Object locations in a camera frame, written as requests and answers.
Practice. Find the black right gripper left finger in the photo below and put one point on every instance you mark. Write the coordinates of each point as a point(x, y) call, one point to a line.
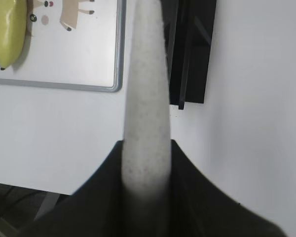
point(94, 210)

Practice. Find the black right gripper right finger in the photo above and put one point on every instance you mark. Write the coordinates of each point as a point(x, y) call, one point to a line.
point(200, 209)

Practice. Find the white-handled kitchen knife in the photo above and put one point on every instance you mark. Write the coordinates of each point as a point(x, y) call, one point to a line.
point(146, 159)

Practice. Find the yellow plastic banana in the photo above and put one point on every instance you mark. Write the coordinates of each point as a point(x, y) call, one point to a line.
point(13, 24)

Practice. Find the white grey-rimmed cutting board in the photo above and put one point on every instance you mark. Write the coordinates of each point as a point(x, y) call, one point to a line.
point(71, 44)

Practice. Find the black knife stand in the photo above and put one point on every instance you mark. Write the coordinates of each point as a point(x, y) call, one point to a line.
point(188, 30)

